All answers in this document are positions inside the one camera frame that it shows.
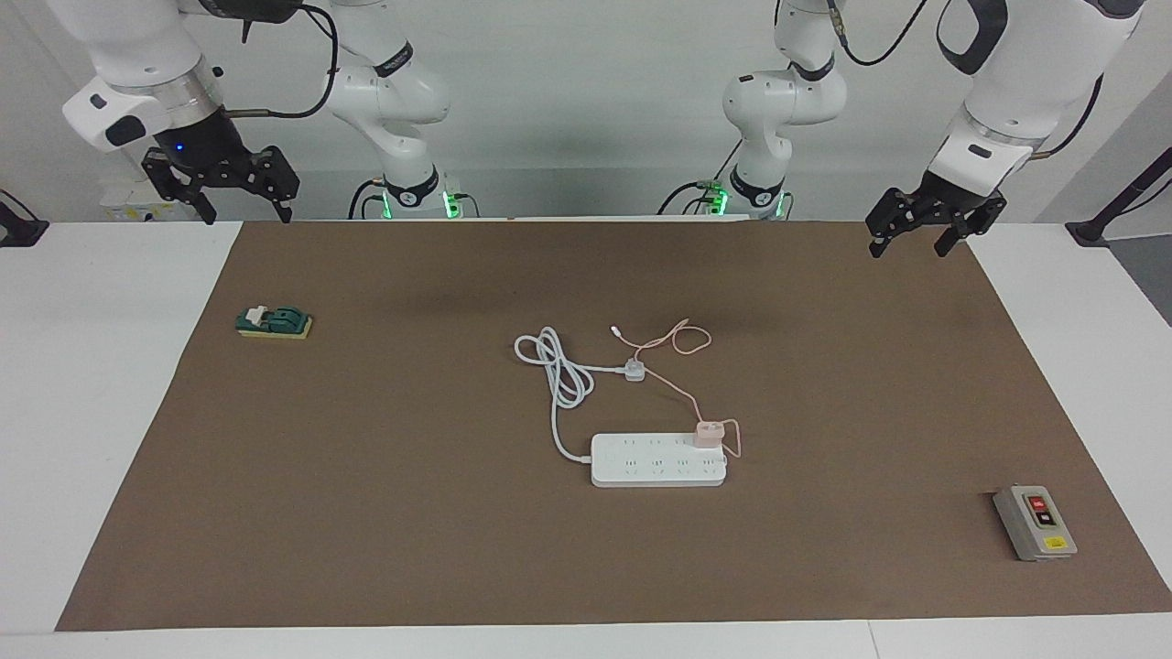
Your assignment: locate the grey push button box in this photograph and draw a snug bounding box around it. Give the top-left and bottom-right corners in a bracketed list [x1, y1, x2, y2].
[993, 485, 1079, 562]

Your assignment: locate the black table clamp stand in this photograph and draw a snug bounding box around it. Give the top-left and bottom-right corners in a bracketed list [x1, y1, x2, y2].
[0, 189, 49, 248]
[1065, 146, 1172, 248]

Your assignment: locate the white power strip cord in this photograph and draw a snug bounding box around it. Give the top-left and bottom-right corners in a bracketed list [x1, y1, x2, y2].
[514, 327, 647, 463]

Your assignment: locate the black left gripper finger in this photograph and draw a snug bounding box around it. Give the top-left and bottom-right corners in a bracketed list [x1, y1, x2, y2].
[934, 199, 1006, 257]
[865, 188, 928, 259]

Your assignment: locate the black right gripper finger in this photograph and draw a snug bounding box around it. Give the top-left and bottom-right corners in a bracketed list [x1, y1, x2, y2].
[250, 145, 301, 224]
[142, 149, 218, 226]

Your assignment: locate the brown paper table mat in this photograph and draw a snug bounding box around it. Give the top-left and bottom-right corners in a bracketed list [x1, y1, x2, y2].
[55, 220, 1172, 632]

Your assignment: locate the black left base cable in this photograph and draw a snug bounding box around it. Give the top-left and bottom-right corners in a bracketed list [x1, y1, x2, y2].
[657, 137, 743, 218]

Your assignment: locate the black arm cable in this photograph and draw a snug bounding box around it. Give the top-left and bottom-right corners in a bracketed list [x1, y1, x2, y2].
[224, 5, 340, 120]
[829, 0, 930, 67]

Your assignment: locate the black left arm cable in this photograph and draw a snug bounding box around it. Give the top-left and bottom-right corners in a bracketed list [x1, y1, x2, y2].
[829, 0, 930, 67]

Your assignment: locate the pink charging cable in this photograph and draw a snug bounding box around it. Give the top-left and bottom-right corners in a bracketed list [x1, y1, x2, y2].
[611, 319, 743, 460]

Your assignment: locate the green knife switch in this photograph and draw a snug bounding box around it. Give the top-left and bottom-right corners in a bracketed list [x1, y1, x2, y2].
[235, 305, 314, 340]

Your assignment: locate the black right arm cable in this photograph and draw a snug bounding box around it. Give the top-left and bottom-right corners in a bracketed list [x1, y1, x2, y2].
[224, 5, 340, 120]

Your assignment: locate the black right base cable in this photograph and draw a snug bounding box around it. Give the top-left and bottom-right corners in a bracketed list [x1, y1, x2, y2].
[348, 178, 390, 221]

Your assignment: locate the black base cable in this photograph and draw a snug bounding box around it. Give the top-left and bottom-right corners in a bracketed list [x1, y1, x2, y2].
[348, 178, 390, 221]
[657, 137, 743, 218]

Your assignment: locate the white background box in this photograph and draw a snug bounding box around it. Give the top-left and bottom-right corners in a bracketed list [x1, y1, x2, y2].
[99, 178, 198, 222]

